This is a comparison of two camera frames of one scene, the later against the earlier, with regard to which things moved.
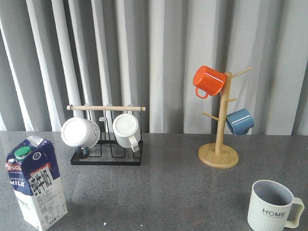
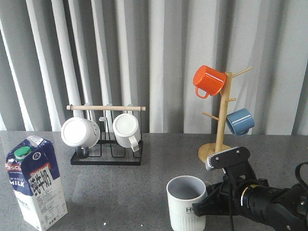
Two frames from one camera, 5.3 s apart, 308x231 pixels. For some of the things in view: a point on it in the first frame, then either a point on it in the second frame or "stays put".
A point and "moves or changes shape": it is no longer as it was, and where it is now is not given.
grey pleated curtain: x=55 y=53 stays put
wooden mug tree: x=219 y=155 stays put
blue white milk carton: x=33 y=171 stays put
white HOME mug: x=272 y=207 moves or changes shape
